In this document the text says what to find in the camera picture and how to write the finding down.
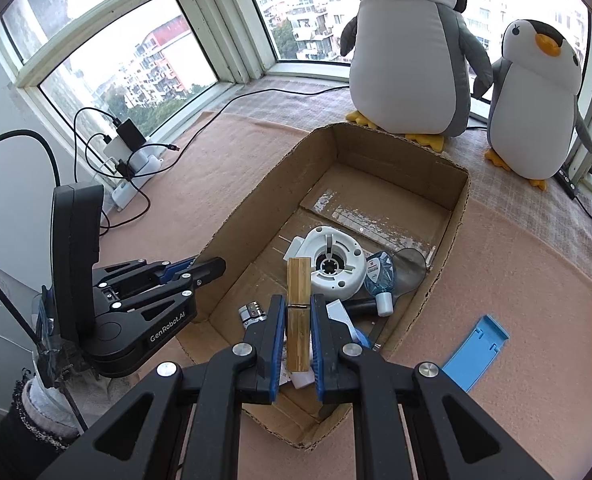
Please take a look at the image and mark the large penguin plush toy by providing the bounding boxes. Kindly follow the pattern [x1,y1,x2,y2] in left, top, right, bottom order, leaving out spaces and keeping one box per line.
[340,0,494,153]

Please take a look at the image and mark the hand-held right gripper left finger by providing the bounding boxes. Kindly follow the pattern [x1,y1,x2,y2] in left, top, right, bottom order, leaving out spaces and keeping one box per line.
[38,294,287,480]

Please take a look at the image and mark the white round plastic device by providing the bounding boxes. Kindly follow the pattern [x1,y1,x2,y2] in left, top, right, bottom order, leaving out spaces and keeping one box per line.
[285,225,368,301]

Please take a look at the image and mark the black charger brick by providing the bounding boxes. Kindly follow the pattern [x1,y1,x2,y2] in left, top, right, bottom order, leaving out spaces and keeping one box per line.
[116,119,147,148]

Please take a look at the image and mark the white window frame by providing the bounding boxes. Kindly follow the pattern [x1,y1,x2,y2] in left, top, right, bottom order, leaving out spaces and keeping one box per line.
[0,0,592,181]

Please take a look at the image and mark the thick black gripper cable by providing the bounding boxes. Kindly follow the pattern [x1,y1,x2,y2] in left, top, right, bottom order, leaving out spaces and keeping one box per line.
[0,129,62,196]

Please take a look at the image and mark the small cosmetic tube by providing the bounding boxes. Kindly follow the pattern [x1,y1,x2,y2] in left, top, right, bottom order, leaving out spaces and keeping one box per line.
[238,301,267,329]

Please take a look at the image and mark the person's left forearm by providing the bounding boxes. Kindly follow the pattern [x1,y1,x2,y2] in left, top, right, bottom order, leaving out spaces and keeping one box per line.
[0,350,106,453]

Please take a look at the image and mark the wooden clothespin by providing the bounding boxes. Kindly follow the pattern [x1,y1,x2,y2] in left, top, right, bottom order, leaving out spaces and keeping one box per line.
[286,256,313,373]

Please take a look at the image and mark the black charger cables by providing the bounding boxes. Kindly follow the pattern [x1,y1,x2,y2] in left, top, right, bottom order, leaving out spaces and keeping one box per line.
[72,106,181,236]

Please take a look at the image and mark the cardboard box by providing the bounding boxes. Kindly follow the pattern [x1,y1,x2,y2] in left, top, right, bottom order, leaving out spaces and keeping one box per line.
[176,122,472,451]

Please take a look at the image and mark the small penguin plush toy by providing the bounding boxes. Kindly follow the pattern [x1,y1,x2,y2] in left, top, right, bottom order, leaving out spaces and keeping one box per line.
[485,19,592,192]

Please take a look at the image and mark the long black power cable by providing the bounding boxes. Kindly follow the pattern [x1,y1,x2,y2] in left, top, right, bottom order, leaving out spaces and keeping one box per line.
[176,84,351,151]

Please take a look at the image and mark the white patterned tube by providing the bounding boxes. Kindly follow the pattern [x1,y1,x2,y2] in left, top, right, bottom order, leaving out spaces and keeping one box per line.
[281,360,314,391]

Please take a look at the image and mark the small clear blue bottle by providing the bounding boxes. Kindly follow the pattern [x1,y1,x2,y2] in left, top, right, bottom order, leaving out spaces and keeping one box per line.
[363,251,397,317]

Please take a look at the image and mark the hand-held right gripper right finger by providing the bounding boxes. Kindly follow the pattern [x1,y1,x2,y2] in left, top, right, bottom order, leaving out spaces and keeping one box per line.
[310,292,552,480]

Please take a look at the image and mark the grey metal spoon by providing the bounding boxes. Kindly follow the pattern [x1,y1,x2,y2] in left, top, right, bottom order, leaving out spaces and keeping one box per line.
[368,247,427,341]

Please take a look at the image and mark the black inline controller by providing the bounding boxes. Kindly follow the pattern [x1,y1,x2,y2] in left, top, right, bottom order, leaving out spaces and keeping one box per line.
[556,167,578,198]

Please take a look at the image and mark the white power strip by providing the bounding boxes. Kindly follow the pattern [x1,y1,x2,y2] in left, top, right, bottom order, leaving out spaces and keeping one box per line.
[112,152,164,208]

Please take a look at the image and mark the blue phone stand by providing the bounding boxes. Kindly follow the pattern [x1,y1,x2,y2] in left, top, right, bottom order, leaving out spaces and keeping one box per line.
[441,315,511,393]

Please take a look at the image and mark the white charger brick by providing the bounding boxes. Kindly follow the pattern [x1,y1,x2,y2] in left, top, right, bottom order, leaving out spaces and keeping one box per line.
[103,137,134,161]

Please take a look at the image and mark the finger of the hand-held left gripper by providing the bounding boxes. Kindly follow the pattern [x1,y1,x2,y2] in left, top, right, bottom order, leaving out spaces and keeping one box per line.
[93,257,197,293]
[110,258,225,313]

